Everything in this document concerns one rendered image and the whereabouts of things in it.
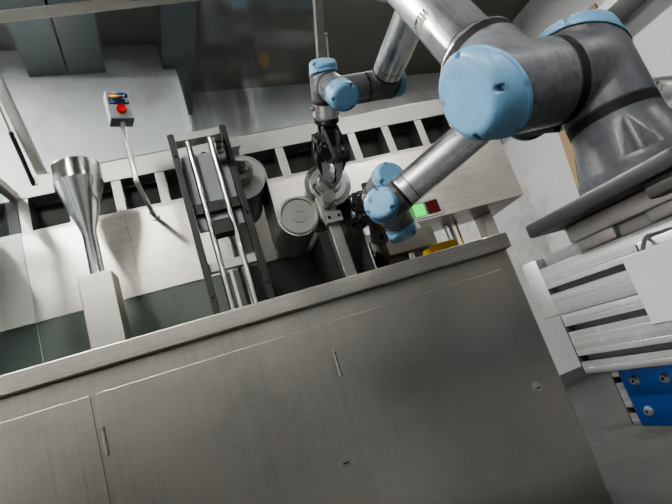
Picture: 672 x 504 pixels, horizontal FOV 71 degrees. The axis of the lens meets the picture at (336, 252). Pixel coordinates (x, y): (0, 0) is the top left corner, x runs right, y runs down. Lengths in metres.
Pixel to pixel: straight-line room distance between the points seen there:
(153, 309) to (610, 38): 1.46
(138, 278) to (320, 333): 0.84
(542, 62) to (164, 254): 1.40
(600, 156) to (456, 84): 0.20
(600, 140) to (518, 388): 0.71
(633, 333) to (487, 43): 0.41
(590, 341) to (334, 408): 0.56
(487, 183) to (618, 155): 1.44
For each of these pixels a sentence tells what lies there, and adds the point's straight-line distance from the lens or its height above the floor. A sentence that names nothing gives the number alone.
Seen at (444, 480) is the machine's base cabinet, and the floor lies 0.41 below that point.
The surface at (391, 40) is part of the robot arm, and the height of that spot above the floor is 1.36.
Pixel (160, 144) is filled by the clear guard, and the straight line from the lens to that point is 1.93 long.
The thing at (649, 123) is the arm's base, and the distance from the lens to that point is 0.70.
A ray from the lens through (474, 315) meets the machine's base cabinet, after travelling 1.21.
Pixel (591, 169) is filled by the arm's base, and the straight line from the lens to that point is 0.70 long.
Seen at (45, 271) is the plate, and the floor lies 1.30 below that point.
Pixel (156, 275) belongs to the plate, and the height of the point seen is 1.19.
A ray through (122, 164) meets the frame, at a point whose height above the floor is 1.63.
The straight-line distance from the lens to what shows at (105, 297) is 1.48.
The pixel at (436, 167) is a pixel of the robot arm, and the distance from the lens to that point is 1.04.
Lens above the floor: 0.72
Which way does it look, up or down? 13 degrees up
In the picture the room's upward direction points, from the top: 18 degrees counter-clockwise
